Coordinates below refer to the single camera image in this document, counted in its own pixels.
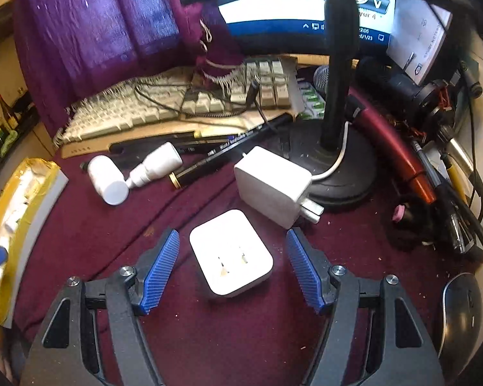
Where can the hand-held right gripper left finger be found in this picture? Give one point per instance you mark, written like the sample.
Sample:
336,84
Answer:
161,273

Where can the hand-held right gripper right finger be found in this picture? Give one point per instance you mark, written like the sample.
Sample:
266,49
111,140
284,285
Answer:
304,269

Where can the white socket adapter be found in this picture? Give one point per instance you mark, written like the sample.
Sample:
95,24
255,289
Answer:
229,253

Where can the grey box with yellow tape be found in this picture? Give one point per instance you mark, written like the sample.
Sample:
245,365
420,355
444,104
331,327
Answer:
28,193

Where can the dark red tablecloth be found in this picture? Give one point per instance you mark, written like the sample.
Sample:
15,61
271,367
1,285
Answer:
209,337

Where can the white power charger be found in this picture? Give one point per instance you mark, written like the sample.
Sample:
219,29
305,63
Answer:
271,181

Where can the white pill bottle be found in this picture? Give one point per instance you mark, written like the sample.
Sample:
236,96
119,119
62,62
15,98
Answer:
106,179

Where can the white spray bottle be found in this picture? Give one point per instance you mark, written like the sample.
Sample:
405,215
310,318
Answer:
157,163

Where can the pink eraser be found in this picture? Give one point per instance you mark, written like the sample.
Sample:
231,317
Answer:
399,213

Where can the black gold-tipped pen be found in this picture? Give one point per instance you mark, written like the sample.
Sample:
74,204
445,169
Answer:
153,142

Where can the row of glass bottles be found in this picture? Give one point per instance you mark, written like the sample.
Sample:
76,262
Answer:
4,124

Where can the black printed pen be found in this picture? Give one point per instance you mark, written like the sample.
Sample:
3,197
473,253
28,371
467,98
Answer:
221,142

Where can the dark red cylindrical tool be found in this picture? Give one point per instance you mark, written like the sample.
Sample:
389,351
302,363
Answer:
390,136

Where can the bundle of pens and tools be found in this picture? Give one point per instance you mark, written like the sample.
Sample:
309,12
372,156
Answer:
438,185

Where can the beige keyboard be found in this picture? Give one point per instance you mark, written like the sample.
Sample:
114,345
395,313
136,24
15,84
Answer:
124,112

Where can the grey computer mouse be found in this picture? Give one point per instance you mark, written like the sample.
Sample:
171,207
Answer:
461,325

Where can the green pill blister pack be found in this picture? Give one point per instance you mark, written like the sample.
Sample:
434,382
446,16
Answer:
312,98

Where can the yellow pen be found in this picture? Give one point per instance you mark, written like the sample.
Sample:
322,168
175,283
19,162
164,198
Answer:
457,179

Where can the microphone with mesh head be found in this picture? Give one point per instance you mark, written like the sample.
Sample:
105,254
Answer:
321,76

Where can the black desk stand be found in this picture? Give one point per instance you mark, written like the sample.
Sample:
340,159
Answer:
338,68

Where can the black cylindrical device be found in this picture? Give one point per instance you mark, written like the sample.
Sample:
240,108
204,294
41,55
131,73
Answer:
398,84

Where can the purple fringed cloth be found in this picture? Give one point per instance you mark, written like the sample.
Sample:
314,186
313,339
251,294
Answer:
92,32

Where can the white paper booklet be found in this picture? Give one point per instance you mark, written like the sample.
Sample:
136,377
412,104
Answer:
418,36

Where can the computer monitor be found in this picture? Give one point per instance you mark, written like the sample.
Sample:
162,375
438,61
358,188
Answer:
273,8

